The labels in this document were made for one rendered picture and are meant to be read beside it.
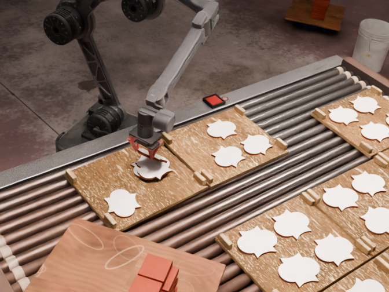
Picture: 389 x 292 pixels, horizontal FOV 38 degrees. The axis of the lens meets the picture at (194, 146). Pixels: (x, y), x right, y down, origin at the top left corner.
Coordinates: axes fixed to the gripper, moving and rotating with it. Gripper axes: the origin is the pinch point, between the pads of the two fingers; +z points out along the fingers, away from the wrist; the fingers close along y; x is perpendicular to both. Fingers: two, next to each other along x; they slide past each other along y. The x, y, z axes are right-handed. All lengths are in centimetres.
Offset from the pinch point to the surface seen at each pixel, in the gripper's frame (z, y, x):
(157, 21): 108, 170, -254
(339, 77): 14, -33, -120
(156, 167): 7.9, -3.0, -3.4
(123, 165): 10.8, 9.4, 0.5
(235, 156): 10.2, -22.5, -30.5
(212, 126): 10.4, -5.2, -41.2
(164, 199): 10.7, -13.5, 5.6
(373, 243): 8, -83, -18
